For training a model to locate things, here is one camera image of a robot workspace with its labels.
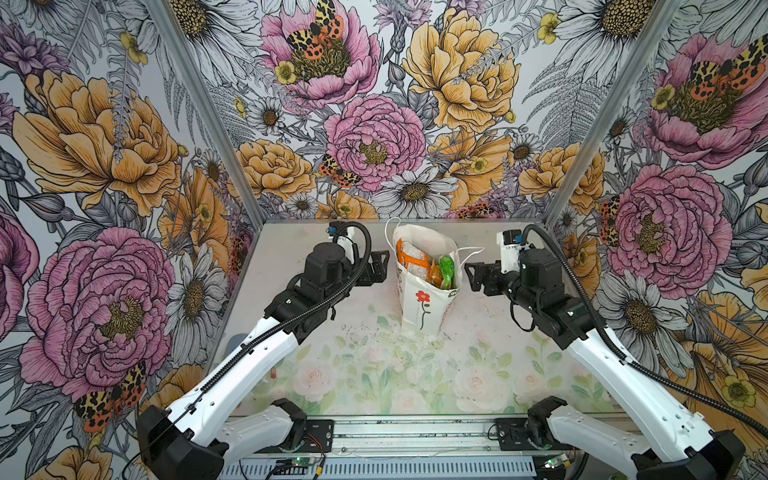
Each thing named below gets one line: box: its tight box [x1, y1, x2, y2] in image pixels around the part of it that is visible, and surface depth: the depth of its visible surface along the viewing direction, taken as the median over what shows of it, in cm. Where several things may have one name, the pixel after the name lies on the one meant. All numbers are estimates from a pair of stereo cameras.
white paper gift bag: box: [392, 224, 485, 336], surface depth 83 cm
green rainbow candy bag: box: [440, 255, 455, 290], surface depth 84 cm
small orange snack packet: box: [426, 264, 444, 288], surface depth 85 cm
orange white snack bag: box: [396, 238, 432, 281], surface depth 87 cm
